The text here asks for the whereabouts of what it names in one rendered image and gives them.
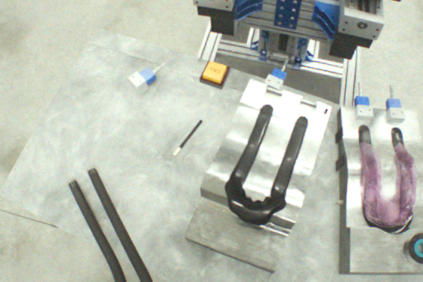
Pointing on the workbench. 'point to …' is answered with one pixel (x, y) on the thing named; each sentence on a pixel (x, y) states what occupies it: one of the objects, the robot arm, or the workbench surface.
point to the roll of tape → (414, 249)
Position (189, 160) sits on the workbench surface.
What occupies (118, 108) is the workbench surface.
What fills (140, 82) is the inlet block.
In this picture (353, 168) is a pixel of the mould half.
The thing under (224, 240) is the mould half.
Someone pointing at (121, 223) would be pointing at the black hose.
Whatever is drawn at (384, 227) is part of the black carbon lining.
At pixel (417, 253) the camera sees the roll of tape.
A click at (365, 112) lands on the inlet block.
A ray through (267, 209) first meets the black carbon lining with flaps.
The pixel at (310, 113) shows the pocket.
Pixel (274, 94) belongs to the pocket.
